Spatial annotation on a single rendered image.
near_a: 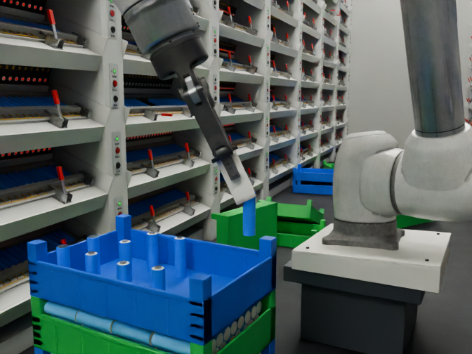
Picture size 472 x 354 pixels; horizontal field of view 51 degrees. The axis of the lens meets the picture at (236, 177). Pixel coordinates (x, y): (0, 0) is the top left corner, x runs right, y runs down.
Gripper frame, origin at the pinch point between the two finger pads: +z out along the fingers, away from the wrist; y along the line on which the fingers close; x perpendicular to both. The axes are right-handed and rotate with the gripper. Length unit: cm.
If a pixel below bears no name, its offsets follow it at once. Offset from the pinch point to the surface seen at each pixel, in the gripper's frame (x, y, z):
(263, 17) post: -37, 198, -41
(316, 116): -60, 328, 32
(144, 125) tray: 25, 87, -14
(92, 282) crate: 22.5, -7.5, 3.5
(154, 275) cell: 14.2, -9.3, 5.7
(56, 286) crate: 28.8, -4.1, 2.8
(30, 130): 41, 44, -23
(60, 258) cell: 28.0, -0.5, -0.1
